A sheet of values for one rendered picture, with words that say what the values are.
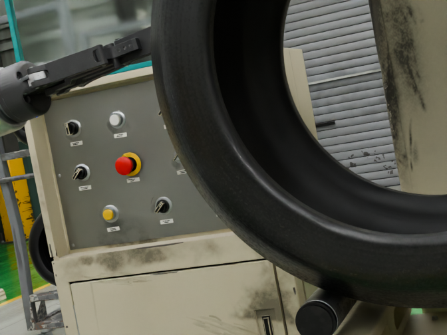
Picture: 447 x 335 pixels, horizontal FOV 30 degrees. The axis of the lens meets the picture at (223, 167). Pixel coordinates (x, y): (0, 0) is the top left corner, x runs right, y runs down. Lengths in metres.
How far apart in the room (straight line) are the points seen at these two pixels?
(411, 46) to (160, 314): 0.86
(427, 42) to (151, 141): 0.76
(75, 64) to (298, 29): 9.57
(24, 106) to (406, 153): 0.54
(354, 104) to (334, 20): 1.05
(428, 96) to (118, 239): 0.88
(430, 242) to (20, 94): 0.54
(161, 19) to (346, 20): 9.49
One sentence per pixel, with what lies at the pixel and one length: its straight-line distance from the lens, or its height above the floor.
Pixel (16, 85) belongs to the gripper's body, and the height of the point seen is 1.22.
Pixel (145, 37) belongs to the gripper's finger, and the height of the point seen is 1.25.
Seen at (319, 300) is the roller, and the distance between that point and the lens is 0.91.
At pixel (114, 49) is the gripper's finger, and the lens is 1.04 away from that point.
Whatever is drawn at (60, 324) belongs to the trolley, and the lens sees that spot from 4.75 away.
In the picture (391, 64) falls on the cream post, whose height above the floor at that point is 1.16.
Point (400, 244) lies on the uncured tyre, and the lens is 0.85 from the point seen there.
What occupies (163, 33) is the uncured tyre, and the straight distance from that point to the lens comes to 0.91.
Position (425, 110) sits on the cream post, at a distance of 1.22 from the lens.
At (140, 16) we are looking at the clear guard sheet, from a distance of 1.77.
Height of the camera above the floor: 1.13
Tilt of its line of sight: 3 degrees down
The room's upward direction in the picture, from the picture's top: 10 degrees counter-clockwise
